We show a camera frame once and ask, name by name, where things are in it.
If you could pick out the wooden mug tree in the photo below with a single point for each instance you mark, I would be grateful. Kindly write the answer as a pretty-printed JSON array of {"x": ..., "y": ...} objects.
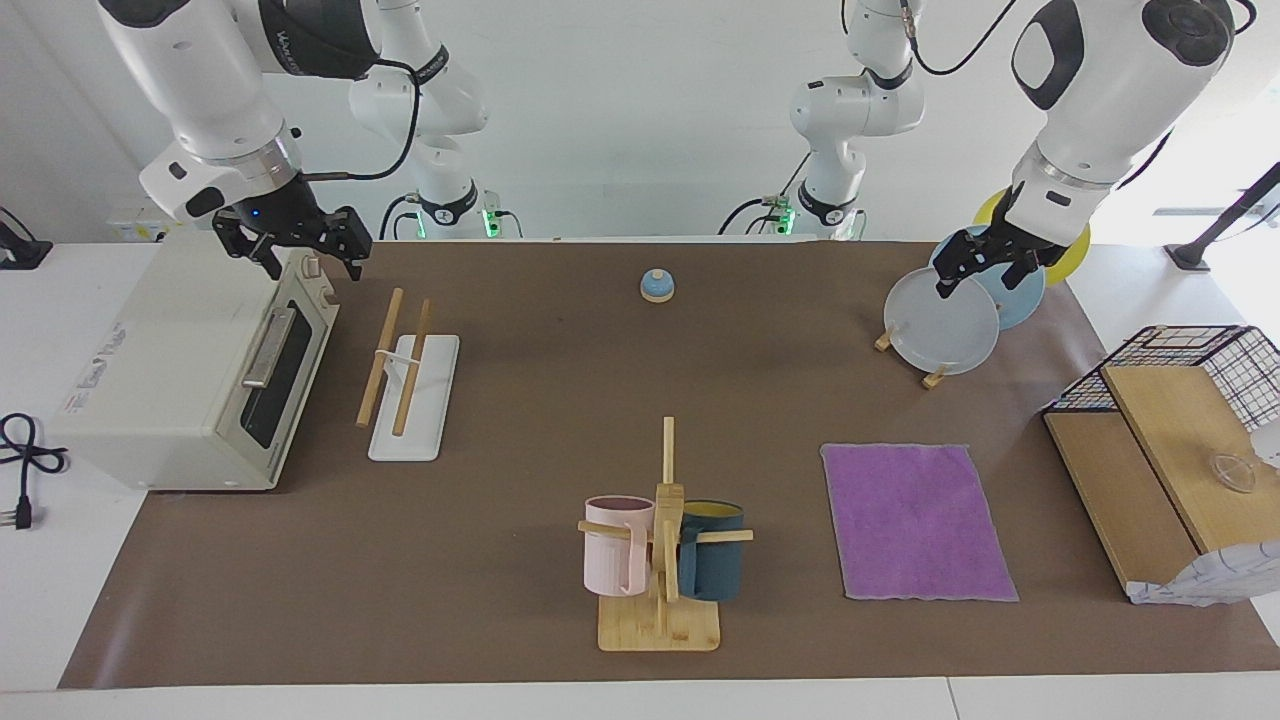
[{"x": 660, "y": 625}]

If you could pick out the white translucent object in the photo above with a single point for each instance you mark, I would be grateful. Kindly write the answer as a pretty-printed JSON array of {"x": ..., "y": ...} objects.
[{"x": 1268, "y": 445}]

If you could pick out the brown table mat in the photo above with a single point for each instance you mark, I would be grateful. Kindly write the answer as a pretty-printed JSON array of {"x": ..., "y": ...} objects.
[{"x": 560, "y": 400}]

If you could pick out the white wooden-bar towel rack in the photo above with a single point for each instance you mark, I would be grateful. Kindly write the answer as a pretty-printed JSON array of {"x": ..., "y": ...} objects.
[{"x": 412, "y": 440}]

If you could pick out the dark teal mug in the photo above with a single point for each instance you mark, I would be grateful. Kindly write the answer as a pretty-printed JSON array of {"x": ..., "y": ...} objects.
[{"x": 715, "y": 565}]

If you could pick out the grey plate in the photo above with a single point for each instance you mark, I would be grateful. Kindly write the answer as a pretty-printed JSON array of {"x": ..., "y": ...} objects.
[{"x": 945, "y": 325}]

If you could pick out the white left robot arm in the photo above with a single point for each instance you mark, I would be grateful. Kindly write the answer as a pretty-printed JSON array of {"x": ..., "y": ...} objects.
[{"x": 1100, "y": 100}]

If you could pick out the pink mug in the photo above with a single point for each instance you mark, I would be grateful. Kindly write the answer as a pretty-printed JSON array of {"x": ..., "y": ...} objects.
[{"x": 610, "y": 555}]

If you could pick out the black clamp mount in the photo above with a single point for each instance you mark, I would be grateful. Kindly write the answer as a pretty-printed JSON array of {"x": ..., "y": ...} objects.
[{"x": 20, "y": 255}]

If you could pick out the yellow plate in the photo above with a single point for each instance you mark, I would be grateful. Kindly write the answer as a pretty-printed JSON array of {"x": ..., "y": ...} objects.
[{"x": 1070, "y": 260}]

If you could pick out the wooden shelf boards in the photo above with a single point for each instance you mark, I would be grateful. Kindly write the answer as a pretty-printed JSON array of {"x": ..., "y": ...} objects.
[{"x": 1170, "y": 440}]

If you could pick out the black angled stand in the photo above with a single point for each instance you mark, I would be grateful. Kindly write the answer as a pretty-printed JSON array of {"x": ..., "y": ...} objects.
[{"x": 1225, "y": 215}]

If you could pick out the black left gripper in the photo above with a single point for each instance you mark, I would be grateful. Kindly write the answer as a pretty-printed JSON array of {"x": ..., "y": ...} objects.
[{"x": 1025, "y": 248}]

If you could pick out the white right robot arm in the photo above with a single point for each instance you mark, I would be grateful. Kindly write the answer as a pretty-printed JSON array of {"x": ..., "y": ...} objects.
[{"x": 200, "y": 70}]

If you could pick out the small blue bell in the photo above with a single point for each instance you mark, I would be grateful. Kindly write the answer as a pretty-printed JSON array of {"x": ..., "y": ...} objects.
[{"x": 657, "y": 288}]

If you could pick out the wooden plate rack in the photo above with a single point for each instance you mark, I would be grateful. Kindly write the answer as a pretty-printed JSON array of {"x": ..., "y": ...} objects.
[{"x": 935, "y": 378}]

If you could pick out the light blue plate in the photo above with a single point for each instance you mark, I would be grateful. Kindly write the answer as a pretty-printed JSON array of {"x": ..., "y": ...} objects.
[{"x": 1020, "y": 300}]

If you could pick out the white power box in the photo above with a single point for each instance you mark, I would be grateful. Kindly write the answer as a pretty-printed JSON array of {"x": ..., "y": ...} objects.
[{"x": 135, "y": 228}]

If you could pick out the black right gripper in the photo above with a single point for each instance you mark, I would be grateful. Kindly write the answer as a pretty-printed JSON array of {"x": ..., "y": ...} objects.
[{"x": 285, "y": 215}]

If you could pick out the beige toaster oven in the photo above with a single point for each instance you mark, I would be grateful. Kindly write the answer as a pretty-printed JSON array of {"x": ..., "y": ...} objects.
[{"x": 160, "y": 370}]

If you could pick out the purple and grey towel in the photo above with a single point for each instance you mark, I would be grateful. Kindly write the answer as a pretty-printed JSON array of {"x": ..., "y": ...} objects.
[{"x": 915, "y": 520}]

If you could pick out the clear glass lid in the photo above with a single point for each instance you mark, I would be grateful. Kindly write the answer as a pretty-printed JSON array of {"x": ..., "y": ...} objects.
[{"x": 1232, "y": 472}]

